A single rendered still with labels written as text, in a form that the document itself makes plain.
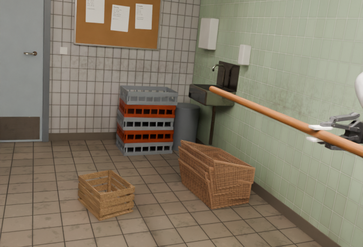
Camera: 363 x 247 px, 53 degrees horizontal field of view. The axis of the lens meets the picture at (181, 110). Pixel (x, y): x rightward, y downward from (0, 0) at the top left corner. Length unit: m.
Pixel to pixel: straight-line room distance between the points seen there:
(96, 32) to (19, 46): 0.87
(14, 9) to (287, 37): 2.88
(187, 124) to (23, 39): 2.10
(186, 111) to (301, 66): 1.73
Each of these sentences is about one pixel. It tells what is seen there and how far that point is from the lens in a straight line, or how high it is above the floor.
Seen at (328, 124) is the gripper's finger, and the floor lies 1.22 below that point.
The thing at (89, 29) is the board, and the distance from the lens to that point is 4.51.
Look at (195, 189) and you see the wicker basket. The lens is 3.38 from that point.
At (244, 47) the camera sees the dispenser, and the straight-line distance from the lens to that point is 3.67.
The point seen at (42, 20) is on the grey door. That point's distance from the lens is 4.46.
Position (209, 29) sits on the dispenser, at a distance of 4.34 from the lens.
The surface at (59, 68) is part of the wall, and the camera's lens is 4.53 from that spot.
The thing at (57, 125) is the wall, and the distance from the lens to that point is 4.67.
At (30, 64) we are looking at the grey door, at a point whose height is 0.92.
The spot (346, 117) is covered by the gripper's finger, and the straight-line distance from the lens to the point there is 1.24.
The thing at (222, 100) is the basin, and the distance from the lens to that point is 3.84.
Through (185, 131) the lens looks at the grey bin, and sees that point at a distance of 4.43.
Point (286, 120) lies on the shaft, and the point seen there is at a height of 1.20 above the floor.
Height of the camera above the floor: 1.46
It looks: 12 degrees down
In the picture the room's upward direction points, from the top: 6 degrees clockwise
